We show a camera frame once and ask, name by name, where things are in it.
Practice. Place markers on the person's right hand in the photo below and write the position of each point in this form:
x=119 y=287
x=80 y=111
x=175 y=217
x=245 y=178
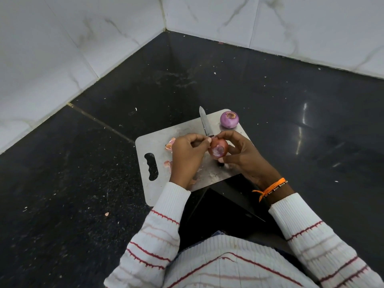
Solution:
x=250 y=158

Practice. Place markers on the person's left hand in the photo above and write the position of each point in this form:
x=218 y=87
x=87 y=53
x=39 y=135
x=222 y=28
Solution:
x=187 y=160

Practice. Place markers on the onion peel piece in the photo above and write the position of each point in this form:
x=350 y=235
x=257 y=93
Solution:
x=170 y=144
x=193 y=181
x=168 y=165

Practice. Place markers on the purple onion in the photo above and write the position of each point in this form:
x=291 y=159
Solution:
x=229 y=119
x=218 y=148

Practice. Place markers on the person's right forearm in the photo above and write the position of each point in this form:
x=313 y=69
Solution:
x=324 y=239

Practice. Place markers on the person's left forearm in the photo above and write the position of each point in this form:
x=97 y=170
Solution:
x=156 y=239

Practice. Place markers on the orange thread wristband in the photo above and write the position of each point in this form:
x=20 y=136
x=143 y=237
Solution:
x=270 y=186

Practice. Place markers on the steel cutting board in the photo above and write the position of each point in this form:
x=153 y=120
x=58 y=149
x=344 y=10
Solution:
x=153 y=143

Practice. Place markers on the white red striped sweater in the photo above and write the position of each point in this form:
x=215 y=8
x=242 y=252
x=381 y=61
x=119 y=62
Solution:
x=231 y=257

